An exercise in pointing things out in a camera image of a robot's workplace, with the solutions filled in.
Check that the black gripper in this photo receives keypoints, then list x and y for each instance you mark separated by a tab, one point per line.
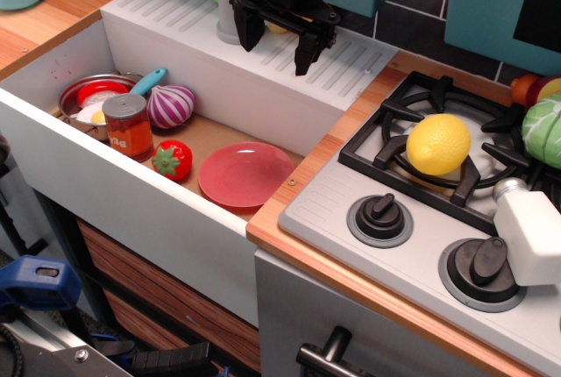
313	20

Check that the yellow toy lemon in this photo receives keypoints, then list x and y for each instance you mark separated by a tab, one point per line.
438	145

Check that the red plastic plate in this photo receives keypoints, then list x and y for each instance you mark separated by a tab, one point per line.
244	175

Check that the yellow toy fruit behind faucet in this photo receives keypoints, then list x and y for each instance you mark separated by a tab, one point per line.
276	29

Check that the purple toy onion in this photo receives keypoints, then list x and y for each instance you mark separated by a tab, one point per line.
170	106

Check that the white toy sink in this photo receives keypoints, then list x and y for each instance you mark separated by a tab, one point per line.
256	93

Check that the red toy strawberry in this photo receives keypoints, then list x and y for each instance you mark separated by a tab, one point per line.
172	159

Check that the orange toy can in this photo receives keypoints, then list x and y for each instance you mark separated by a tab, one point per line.
128	127

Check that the toy fried egg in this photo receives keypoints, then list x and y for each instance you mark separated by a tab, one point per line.
92	114

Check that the left black stove knob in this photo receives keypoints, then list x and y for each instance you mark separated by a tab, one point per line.
380	221

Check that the black stove knob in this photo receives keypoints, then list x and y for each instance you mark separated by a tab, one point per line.
476	272
380	221

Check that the grey toy stove top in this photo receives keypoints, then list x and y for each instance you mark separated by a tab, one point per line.
529	333

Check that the teal toy microwave cabinet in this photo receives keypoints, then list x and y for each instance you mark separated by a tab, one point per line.
521	33

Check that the black burner grate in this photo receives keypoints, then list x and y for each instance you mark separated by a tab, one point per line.
378	151

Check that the orange toy bottle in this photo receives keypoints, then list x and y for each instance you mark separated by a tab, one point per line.
529	89

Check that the green toy cabbage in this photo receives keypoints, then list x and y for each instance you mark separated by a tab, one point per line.
541	131

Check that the wooden drawer front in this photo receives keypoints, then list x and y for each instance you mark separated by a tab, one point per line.
164	312

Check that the right black stove knob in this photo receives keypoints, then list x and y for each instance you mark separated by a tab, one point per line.
476	272

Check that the white salt shaker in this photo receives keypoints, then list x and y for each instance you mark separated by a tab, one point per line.
529	223

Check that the blue clamp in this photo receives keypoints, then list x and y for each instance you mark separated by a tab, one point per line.
39	283

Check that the silver pot with blue handle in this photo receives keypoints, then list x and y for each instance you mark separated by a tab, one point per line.
135	83

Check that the metal oven door handle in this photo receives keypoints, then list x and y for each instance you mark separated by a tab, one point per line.
328	360

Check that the metal bracket with screw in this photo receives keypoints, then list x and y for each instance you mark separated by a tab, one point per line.
38	346

